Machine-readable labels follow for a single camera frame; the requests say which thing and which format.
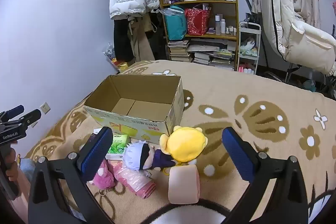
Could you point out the beige hanging garment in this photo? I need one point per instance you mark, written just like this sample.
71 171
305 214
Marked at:
140 37

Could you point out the green tissue pack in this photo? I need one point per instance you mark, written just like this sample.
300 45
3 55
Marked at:
119 144

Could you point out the pile of magazines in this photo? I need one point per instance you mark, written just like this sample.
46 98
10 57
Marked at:
214 54

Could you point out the wooden shelf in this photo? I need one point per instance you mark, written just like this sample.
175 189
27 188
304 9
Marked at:
199 2

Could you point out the cream puffer coat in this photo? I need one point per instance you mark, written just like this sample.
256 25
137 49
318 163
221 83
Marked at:
288 16

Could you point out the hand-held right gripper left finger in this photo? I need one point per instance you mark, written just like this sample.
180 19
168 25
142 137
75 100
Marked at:
95 154

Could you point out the person's left hand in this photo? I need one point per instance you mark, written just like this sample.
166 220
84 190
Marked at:
11 161

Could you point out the black hanging garment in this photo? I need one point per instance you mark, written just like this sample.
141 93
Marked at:
120 40

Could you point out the short white bottle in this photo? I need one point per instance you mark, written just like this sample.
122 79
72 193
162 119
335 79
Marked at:
223 26

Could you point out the pink fluffy plush toy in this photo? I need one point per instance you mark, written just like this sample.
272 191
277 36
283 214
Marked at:
105 176

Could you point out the white-haired plush doll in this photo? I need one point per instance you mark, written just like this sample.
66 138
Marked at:
134 154

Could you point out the small white box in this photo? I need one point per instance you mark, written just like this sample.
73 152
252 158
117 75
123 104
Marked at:
96 131

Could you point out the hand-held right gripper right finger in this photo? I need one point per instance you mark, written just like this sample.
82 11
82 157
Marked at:
237 154

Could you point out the white utility cart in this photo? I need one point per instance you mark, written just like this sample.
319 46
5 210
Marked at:
249 48

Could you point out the light blue cloth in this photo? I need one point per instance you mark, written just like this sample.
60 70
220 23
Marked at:
26 165

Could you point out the tall white bottle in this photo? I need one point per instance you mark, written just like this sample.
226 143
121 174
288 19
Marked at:
217 24

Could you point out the snack bags pile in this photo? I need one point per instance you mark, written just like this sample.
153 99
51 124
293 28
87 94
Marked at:
114 58

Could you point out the row of small cosmetic bottles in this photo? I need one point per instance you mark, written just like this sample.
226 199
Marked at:
231 30

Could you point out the white wall socket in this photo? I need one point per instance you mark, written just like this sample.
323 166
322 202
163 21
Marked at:
45 107

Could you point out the pink plastic bag roll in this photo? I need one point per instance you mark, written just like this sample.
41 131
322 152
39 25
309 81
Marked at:
131 182

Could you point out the stack of books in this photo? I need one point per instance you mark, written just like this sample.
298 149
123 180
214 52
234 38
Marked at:
178 50

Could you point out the teal bag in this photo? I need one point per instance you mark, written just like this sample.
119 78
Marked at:
174 24

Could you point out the pink swirl roll plush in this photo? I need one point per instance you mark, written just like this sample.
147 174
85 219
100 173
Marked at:
183 184

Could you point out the red patterned bag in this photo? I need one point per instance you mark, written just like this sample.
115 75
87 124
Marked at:
197 20

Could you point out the metal chair legs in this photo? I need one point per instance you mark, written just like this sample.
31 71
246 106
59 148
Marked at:
291 70

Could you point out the cardboard box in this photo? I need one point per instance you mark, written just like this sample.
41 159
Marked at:
136 124

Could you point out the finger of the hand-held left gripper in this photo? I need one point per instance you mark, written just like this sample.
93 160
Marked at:
15 109
31 116

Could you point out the yellow plush toy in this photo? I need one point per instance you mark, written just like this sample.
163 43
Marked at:
186 144

